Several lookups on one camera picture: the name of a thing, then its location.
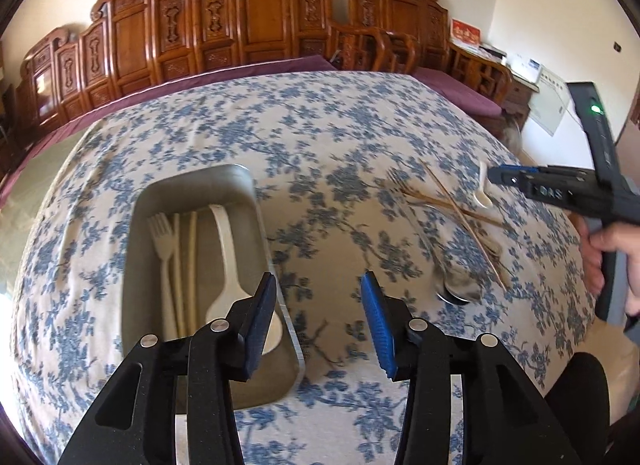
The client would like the small white plastic spoon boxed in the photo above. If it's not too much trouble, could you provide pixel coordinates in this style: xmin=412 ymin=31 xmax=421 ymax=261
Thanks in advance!
xmin=473 ymin=160 xmax=494 ymax=209

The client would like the brown wooden chopstick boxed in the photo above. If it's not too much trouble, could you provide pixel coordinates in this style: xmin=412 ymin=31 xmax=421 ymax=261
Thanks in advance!
xmin=401 ymin=190 xmax=509 ymax=229
xmin=421 ymin=160 xmax=508 ymax=292

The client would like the metal spoon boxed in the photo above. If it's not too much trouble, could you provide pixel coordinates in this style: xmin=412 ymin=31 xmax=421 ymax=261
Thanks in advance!
xmin=396 ymin=192 xmax=480 ymax=306

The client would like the metal fork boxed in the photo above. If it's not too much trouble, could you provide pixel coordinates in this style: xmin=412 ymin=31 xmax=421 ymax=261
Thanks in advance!
xmin=386 ymin=169 xmax=461 ymax=237

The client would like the person's right hand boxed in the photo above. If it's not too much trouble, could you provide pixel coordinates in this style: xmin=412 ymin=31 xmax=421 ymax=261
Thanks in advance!
xmin=570 ymin=212 xmax=640 ymax=317

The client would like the white paper sheet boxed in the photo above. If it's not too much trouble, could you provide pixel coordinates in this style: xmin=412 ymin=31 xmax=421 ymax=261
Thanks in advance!
xmin=529 ymin=66 xmax=570 ymax=136

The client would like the grey metal utensil tray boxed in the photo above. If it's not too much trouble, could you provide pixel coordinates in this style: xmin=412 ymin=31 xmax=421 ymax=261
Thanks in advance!
xmin=119 ymin=162 xmax=307 ymax=412

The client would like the red card on shelf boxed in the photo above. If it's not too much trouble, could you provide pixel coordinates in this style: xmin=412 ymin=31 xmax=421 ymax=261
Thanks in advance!
xmin=450 ymin=18 xmax=482 ymax=48

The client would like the blue floral tablecloth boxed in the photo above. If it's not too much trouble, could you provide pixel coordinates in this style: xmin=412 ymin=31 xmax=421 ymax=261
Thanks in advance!
xmin=12 ymin=72 xmax=593 ymax=464

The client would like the cream plastic spoon in tray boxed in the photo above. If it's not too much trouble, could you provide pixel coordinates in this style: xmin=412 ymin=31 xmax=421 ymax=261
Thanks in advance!
xmin=204 ymin=204 xmax=283 ymax=355

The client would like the cream plastic chopstick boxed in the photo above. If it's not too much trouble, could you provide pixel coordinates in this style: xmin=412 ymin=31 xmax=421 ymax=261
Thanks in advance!
xmin=172 ymin=214 xmax=186 ymax=337
xmin=186 ymin=211 xmax=198 ymax=333

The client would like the cream plastic fork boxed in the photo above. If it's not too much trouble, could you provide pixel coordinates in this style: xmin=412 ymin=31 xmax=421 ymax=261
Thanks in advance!
xmin=148 ymin=214 xmax=178 ymax=341

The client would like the carved wooden armchair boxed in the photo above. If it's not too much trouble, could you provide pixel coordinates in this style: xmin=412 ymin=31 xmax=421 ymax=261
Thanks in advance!
xmin=328 ymin=25 xmax=419 ymax=75

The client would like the carved wooden bench back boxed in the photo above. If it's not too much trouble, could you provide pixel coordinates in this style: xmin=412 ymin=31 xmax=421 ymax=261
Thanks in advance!
xmin=15 ymin=0 xmax=449 ymax=141

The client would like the purple bench cushion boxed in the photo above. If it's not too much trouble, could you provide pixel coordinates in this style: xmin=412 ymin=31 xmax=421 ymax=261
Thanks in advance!
xmin=1 ymin=55 xmax=502 ymax=206

